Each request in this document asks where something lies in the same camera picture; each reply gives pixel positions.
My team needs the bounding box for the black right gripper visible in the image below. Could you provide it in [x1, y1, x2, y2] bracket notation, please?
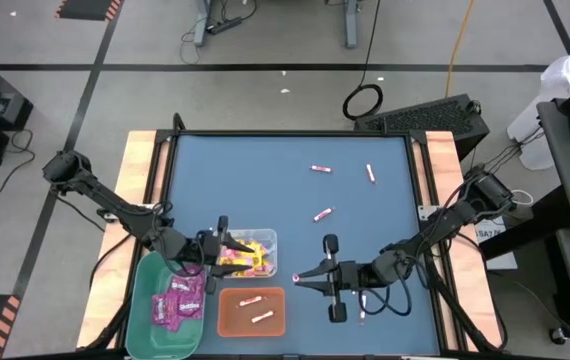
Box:
[293, 233, 366, 324]

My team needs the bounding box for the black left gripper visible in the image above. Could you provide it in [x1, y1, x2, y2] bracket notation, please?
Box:
[195, 216, 255, 295]

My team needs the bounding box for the pink Skittles candy packet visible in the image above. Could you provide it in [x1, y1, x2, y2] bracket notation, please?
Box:
[165, 313, 187, 333]
[177, 294, 205, 320]
[168, 267, 207, 297]
[151, 293, 172, 327]

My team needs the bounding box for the clear plastic bin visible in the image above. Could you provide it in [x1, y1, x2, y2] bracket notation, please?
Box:
[219, 228, 279, 279]

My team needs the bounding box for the orange plastic bin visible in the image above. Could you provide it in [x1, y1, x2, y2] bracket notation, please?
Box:
[217, 287, 288, 338]

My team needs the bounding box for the green plastic bin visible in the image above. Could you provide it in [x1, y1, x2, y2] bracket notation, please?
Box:
[124, 249, 208, 360]

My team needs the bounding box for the white paper label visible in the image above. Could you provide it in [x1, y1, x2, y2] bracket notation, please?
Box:
[474, 219, 519, 271]

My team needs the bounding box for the black computer tower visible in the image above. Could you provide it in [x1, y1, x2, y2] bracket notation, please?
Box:
[353, 93, 491, 162]

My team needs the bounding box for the black power strip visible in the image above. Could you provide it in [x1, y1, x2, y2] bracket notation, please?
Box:
[206, 16, 244, 36]

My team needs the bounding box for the grey desk leg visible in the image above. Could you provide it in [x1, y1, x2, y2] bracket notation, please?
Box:
[193, 0, 212, 49]
[342, 0, 361, 50]

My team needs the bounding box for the white fabric cover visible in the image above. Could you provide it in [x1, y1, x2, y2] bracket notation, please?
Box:
[506, 49, 570, 171]

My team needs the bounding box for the black aluminium table frame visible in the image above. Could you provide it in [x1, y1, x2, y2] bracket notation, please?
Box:
[82, 112, 509, 360]

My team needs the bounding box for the black hanging power cable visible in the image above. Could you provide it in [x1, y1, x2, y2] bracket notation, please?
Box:
[341, 0, 384, 121]

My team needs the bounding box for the white cable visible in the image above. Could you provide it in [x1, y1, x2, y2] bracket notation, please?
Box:
[512, 188, 535, 207]

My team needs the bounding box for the black cable bundle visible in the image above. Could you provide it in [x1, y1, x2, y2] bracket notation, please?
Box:
[482, 127, 546, 174]

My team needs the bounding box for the yellow hanging cable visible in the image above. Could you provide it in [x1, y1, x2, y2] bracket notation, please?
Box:
[444, 0, 476, 99]

